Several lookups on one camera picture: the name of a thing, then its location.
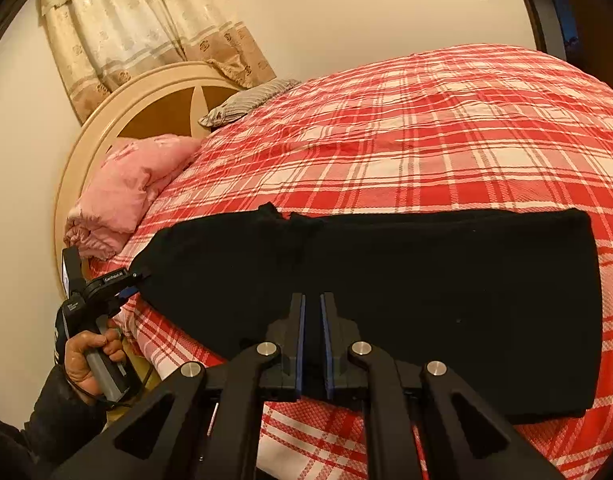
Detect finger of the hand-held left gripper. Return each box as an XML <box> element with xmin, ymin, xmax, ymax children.
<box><xmin>116</xmin><ymin>271</ymin><xmax>153</xmax><ymax>307</ymax></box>

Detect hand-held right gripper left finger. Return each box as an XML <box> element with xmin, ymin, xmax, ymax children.
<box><xmin>51</xmin><ymin>292</ymin><xmax>307</xmax><ymax>480</ymax></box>

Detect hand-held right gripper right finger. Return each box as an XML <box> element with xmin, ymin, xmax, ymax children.
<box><xmin>320</xmin><ymin>291</ymin><xmax>567</xmax><ymax>480</ymax></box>

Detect black pants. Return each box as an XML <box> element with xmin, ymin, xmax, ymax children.
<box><xmin>129</xmin><ymin>202</ymin><xmax>603</xmax><ymax>423</ymax></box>

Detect person's left forearm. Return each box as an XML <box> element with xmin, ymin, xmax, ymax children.
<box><xmin>0</xmin><ymin>365</ymin><xmax>110</xmax><ymax>480</ymax></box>

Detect person's left hand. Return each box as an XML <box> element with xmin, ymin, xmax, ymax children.
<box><xmin>61</xmin><ymin>317</ymin><xmax>130</xmax><ymax>402</ymax></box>

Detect pink quilt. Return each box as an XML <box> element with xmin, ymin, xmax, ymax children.
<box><xmin>64</xmin><ymin>135</ymin><xmax>204</xmax><ymax>261</ymax></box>

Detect cream wooden headboard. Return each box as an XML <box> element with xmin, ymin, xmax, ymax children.
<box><xmin>54</xmin><ymin>61</ymin><xmax>247</xmax><ymax>301</ymax></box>

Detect striped grey pillow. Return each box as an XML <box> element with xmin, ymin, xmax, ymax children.
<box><xmin>199</xmin><ymin>78</ymin><xmax>302</xmax><ymax>128</ymax></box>

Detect red plaid bed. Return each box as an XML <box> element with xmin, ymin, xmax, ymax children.
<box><xmin>86</xmin><ymin>44</ymin><xmax>613</xmax><ymax>480</ymax></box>

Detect beige floral curtain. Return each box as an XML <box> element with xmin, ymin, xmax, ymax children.
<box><xmin>39</xmin><ymin>0</ymin><xmax>277</xmax><ymax>126</ymax></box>

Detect dark wooden door frame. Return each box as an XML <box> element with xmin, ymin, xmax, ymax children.
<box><xmin>506</xmin><ymin>0</ymin><xmax>584</xmax><ymax>66</ymax></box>

